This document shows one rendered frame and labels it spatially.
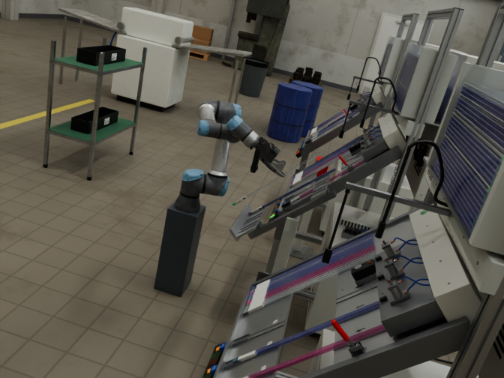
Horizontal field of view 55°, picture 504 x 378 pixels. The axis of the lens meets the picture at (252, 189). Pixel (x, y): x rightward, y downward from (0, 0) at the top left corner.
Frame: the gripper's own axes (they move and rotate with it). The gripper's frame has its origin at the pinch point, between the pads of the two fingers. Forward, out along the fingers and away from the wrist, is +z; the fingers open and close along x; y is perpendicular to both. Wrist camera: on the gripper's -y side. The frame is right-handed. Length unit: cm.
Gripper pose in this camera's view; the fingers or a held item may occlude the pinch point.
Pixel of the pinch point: (281, 175)
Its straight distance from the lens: 229.1
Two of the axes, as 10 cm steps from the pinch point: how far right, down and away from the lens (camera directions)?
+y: 6.6, -6.5, -3.8
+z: 7.2, 6.9, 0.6
